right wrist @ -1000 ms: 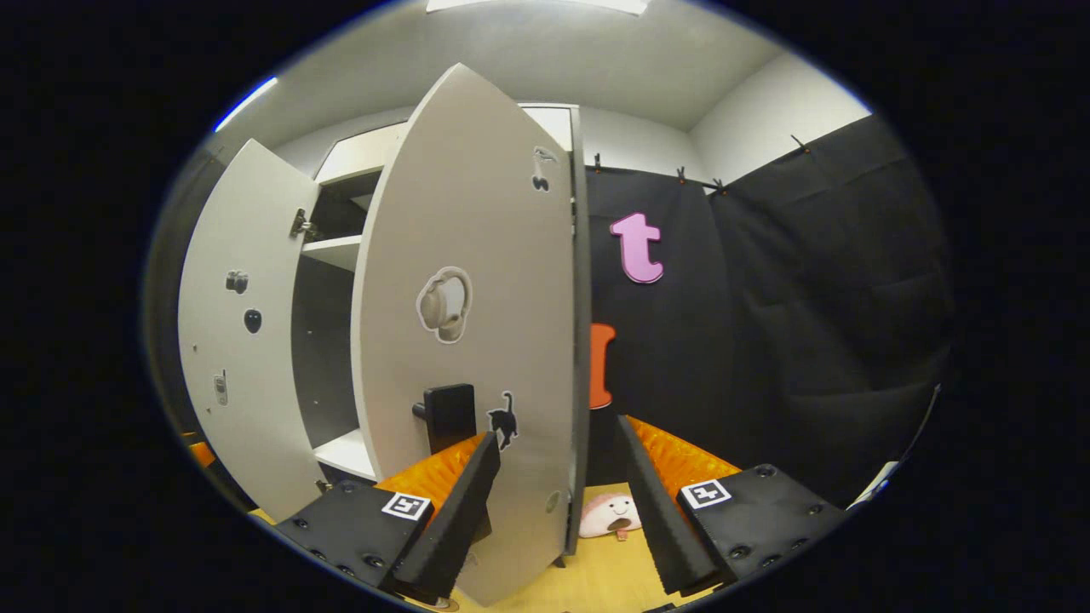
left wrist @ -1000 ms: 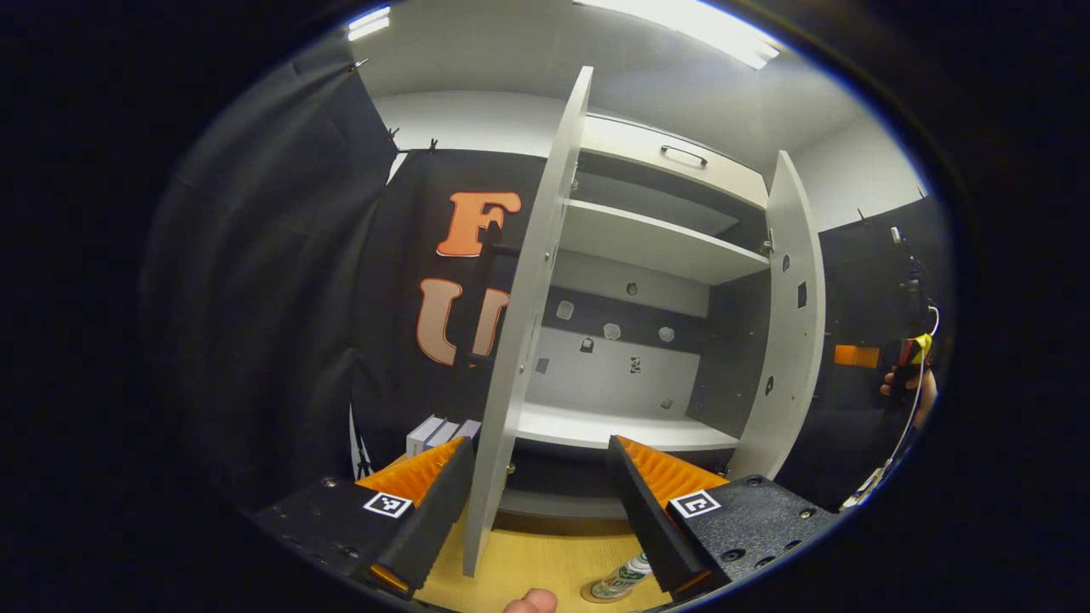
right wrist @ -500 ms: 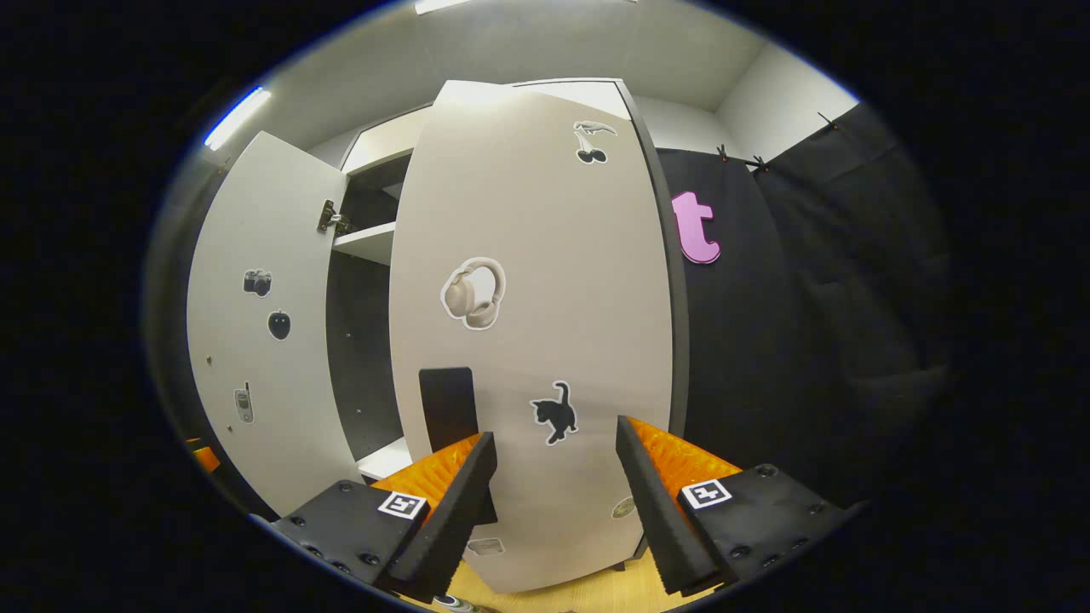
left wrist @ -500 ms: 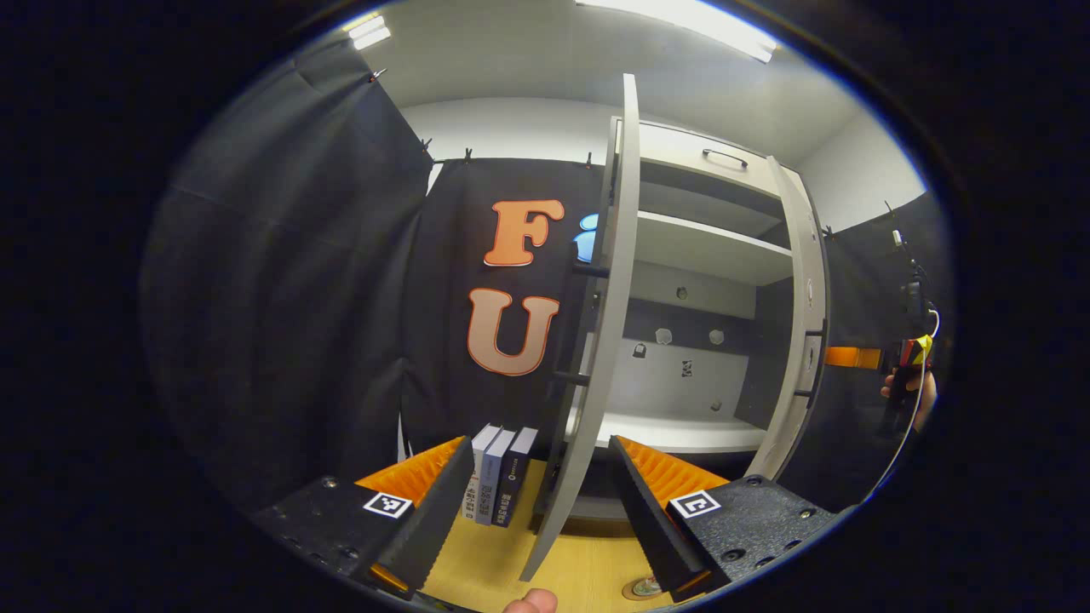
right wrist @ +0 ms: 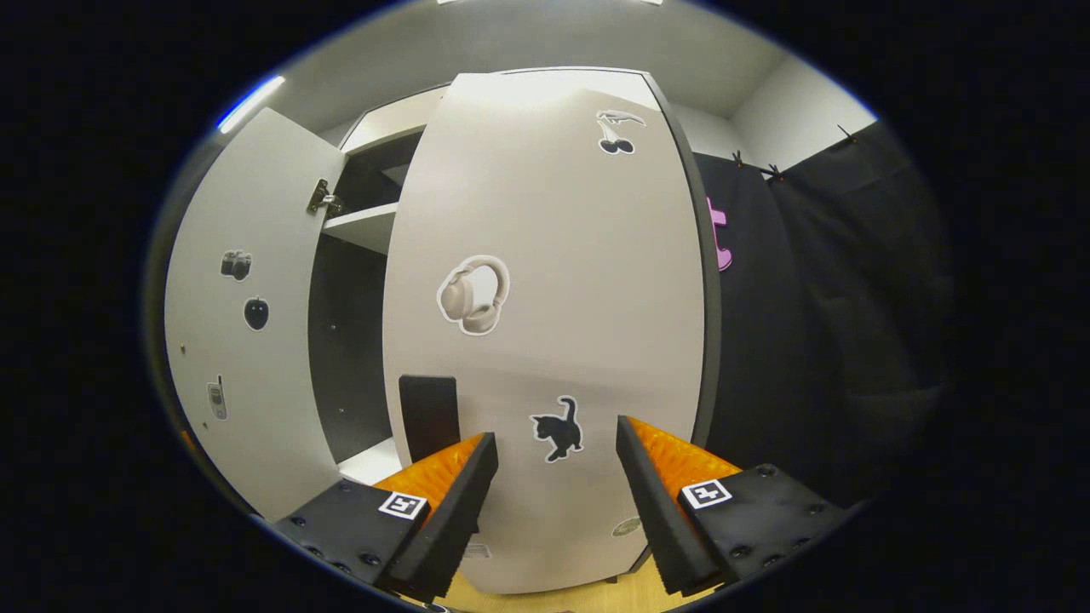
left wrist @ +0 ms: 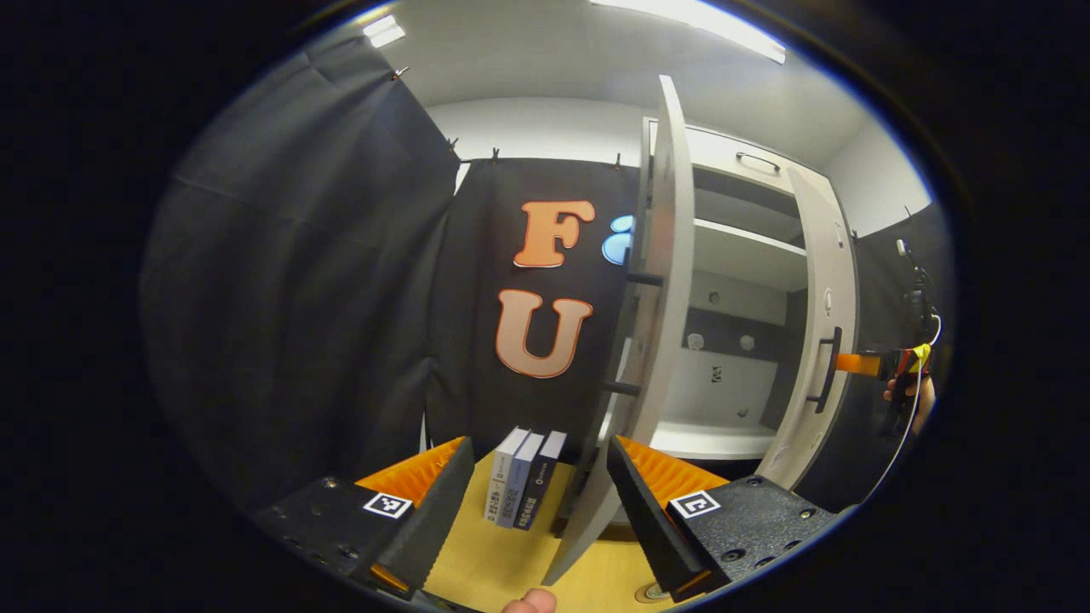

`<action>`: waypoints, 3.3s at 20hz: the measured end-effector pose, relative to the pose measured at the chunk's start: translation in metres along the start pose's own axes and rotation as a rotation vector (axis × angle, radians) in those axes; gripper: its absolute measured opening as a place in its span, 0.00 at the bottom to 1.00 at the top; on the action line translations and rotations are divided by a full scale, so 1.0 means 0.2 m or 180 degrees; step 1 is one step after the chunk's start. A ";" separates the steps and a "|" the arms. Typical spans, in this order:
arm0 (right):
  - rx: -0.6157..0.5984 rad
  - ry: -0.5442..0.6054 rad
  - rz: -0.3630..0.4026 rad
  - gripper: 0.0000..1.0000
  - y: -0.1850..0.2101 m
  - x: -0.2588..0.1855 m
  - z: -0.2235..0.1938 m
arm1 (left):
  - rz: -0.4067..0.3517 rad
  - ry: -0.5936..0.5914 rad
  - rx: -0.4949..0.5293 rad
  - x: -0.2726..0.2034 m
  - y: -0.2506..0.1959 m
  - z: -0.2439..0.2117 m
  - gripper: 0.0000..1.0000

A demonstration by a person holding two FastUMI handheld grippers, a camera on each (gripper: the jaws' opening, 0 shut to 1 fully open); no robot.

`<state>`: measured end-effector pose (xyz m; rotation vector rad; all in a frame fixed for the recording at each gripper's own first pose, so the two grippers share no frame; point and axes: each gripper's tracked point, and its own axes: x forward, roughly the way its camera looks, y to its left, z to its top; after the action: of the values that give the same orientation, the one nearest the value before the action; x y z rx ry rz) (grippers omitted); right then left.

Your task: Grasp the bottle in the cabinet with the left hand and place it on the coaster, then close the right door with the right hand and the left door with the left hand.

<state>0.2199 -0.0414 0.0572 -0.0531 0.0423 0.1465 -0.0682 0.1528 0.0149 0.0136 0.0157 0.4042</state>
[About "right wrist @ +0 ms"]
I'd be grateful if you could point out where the long ceiling light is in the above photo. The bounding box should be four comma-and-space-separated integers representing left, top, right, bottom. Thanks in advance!
217, 75, 287, 135

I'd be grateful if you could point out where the white door with camera sticker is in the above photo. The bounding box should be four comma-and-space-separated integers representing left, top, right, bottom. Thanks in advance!
164, 108, 350, 522

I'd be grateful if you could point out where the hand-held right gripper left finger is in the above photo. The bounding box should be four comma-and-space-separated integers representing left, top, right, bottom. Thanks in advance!
272, 432, 499, 601

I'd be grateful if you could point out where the white door with cat sticker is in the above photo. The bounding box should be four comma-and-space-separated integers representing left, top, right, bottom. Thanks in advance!
383, 68, 723, 595

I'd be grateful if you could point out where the white cabinet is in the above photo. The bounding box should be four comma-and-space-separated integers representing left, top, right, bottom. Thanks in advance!
307, 85, 448, 488

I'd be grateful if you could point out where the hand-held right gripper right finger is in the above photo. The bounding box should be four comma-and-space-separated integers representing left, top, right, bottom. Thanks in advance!
616, 415, 848, 597

